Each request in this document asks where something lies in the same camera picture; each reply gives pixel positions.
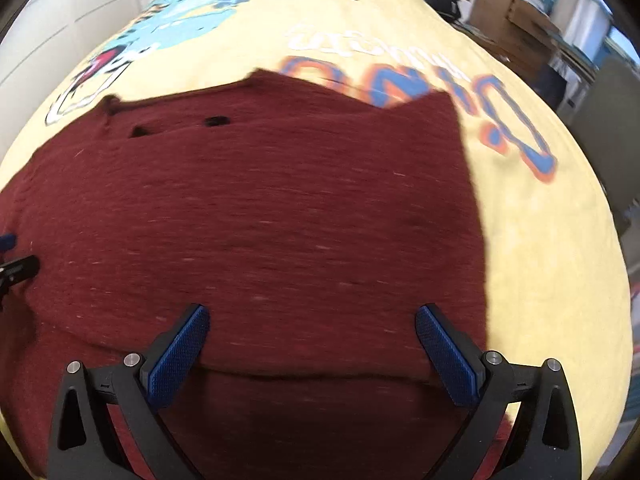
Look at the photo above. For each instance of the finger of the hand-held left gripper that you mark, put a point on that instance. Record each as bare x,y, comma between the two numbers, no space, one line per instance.
7,243
20,267

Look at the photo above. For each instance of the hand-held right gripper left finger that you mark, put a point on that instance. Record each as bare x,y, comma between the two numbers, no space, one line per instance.
177,355

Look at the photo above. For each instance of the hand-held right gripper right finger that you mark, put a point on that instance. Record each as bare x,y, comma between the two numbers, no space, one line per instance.
447,355

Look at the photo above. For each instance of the dark red knit sweater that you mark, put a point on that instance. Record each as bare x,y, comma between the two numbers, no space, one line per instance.
275,210

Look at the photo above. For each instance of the yellow printed blanket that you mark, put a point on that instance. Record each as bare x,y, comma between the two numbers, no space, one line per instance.
550,260

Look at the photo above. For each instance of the white wardrobe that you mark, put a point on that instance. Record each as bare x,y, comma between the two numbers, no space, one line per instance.
60,20

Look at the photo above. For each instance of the grey chair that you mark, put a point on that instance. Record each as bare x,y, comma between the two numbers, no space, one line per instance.
612,125

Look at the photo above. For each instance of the dark hanging cloth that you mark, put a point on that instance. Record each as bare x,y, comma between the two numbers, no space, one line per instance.
555,87

